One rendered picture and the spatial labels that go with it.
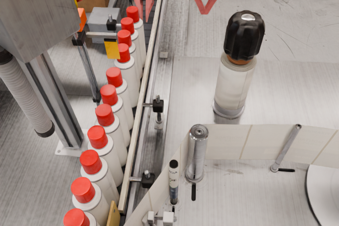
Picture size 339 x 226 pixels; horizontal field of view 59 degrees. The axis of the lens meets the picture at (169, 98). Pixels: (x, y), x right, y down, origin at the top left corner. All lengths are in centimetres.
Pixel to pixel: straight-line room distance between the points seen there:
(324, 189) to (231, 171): 21
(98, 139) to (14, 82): 17
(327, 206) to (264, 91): 35
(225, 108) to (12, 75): 52
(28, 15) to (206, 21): 91
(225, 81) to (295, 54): 46
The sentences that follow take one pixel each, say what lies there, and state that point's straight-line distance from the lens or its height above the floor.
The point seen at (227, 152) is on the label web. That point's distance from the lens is 69.
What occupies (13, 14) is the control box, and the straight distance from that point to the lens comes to 39.
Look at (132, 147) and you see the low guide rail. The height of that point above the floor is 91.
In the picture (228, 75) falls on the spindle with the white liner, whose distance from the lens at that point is 72.
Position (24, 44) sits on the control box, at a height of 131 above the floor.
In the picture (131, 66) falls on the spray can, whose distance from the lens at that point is 74.
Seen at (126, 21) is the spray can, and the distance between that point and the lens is 80.
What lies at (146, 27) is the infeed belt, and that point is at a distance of 111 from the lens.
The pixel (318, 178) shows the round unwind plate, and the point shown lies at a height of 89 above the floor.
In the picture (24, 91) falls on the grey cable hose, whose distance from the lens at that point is 51.
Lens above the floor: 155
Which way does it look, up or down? 51 degrees down
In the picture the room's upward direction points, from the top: 1 degrees counter-clockwise
